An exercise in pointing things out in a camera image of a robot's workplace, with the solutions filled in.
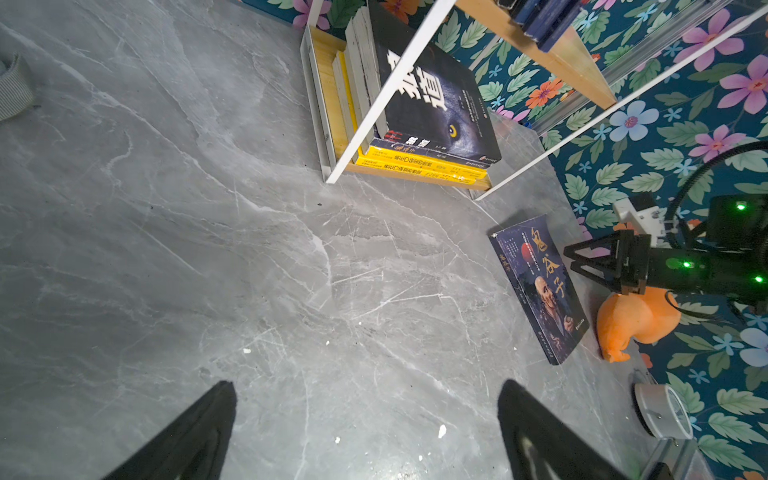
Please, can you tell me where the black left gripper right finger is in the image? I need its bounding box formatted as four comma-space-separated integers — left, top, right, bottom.
497, 379, 625, 479

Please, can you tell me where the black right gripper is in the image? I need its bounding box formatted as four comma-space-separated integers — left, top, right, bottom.
563, 230, 651, 294

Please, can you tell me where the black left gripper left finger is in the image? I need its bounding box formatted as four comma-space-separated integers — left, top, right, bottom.
107, 381, 237, 479

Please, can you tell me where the black wolf cover book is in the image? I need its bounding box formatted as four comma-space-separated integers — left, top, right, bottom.
359, 2, 502, 166

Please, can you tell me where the blue book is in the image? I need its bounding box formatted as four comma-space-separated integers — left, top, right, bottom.
509, 0, 588, 53

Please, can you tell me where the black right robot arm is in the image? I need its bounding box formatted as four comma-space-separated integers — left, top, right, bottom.
563, 141, 767, 314

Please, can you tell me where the orange gourd toy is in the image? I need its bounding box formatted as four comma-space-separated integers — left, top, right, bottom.
595, 221, 703, 364

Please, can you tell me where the white alarm clock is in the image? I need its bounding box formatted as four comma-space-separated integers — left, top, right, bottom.
632, 371, 694, 441

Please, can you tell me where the wooden white bookshelf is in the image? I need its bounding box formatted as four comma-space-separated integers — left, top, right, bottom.
299, 0, 768, 202

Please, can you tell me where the yellow book under shelf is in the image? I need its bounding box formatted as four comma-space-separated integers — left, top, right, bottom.
332, 51, 491, 191

